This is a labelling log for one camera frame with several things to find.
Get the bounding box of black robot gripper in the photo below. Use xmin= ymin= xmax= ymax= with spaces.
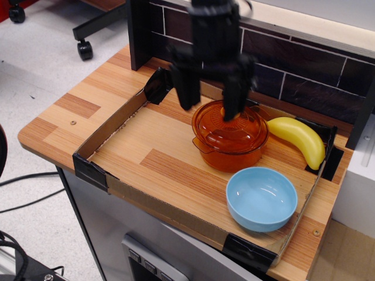
xmin=170 ymin=1 xmax=254 ymax=121

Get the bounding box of orange transparent pot lid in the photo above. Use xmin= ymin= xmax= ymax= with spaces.
xmin=192 ymin=101 xmax=269 ymax=155

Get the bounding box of orange transparent pot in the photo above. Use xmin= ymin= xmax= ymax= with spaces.
xmin=192 ymin=107 xmax=270 ymax=173

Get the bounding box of yellow plastic banana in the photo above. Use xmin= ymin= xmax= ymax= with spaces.
xmin=267 ymin=117 xmax=325 ymax=170

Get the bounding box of light blue bowl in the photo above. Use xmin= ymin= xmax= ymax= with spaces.
xmin=226 ymin=167 xmax=298 ymax=232

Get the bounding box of black office chair base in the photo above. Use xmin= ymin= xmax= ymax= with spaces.
xmin=73 ymin=4 xmax=127 ymax=61

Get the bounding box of taped cardboard fence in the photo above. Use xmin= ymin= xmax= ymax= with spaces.
xmin=72 ymin=67 xmax=345 ymax=269

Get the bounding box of black caster wheel top left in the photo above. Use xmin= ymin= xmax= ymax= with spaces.
xmin=8 ymin=0 xmax=26 ymax=23

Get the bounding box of black equipment bottom left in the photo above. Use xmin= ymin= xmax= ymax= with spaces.
xmin=1 ymin=231 xmax=67 ymax=281

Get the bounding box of black vertical post left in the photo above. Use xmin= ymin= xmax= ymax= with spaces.
xmin=126 ymin=0 xmax=162 ymax=71

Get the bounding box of black vertical post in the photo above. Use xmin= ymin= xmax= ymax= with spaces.
xmin=126 ymin=0 xmax=162 ymax=71
xmin=346 ymin=80 xmax=375 ymax=150

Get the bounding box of black vertical post right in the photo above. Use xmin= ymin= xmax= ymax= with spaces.
xmin=346 ymin=80 xmax=375 ymax=150

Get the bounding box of black floor cable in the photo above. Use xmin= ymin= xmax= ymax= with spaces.
xmin=0 ymin=172 xmax=65 ymax=214

